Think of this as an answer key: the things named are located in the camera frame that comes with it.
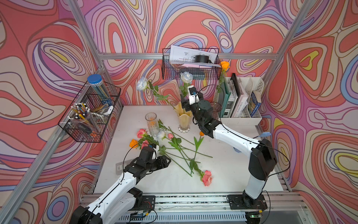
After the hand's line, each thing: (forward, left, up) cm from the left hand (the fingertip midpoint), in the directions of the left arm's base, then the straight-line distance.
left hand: (168, 162), depth 81 cm
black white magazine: (+39, -43, +19) cm, 61 cm away
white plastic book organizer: (+55, -59, +16) cm, 82 cm away
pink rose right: (-8, -22, -3) cm, 23 cm away
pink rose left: (+22, +20, -3) cm, 30 cm away
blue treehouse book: (+41, -61, +8) cm, 74 cm away
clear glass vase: (+22, +11, +10) cm, 26 cm away
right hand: (+28, -11, +28) cm, 41 cm away
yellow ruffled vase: (+22, -9, +15) cm, 28 cm away
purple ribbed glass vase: (+33, -32, +12) cm, 48 cm away
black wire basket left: (+17, +35, +25) cm, 46 cm away
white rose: (+21, +6, -2) cm, 22 cm away
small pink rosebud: (+21, 0, -5) cm, 22 cm away
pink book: (+33, -46, +21) cm, 60 cm away
